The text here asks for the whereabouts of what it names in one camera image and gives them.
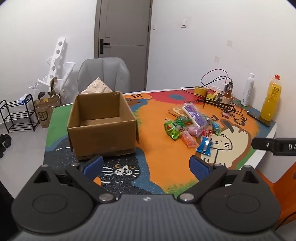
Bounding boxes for black wire stand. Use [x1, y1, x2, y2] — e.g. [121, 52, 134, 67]
[194, 96, 236, 112]

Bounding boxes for orange chair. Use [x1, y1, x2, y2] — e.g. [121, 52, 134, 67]
[254, 160, 296, 232]

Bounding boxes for cardboard box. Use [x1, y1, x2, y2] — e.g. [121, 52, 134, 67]
[67, 91, 139, 161]

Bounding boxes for black metal shoe rack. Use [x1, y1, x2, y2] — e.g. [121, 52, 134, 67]
[0, 94, 40, 133]

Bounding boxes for blue green snack packet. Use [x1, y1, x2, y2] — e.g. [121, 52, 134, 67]
[211, 122, 222, 136]

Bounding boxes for black phone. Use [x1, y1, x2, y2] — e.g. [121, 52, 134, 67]
[247, 112, 270, 127]

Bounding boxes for grey padded chair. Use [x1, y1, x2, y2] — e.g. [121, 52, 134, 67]
[77, 58, 130, 95]

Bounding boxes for black door handle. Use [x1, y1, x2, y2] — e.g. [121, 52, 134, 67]
[99, 38, 111, 54]

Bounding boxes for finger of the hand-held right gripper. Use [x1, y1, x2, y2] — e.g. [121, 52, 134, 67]
[252, 138, 275, 151]

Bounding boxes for white spray bottle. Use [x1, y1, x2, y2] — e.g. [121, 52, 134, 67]
[240, 73, 255, 106]

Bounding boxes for grey door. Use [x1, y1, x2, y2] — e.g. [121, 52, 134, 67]
[94, 0, 153, 91]

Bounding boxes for pale pink snack packet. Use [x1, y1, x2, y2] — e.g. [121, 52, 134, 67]
[187, 125, 204, 137]

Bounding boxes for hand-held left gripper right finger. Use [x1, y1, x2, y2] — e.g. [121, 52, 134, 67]
[177, 156, 266, 204]

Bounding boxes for colourful cartoon cat mat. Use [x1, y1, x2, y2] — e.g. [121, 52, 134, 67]
[44, 88, 275, 195]

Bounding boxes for shiny green snack packet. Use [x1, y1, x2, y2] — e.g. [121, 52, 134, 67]
[174, 116, 192, 128]

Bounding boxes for dotted cream cushion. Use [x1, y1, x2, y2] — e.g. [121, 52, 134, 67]
[81, 77, 113, 94]

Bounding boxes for green red snack packet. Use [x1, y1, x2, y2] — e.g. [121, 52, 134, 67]
[164, 120, 180, 140]

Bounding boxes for yellow bread packet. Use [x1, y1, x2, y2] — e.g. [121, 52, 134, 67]
[170, 107, 188, 118]

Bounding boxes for white perforated rack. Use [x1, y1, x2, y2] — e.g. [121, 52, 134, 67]
[32, 37, 76, 100]

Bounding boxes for long purple snack packet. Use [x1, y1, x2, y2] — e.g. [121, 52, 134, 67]
[182, 104, 210, 129]

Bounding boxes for yellow juice bottle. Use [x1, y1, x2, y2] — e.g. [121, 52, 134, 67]
[260, 75, 282, 121]

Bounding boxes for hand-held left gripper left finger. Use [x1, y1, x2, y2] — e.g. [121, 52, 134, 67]
[30, 155, 115, 204]

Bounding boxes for brown shipping carton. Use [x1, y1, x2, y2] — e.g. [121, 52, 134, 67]
[34, 77, 63, 129]

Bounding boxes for brown glass bottle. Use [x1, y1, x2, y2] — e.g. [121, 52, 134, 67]
[221, 81, 233, 105]

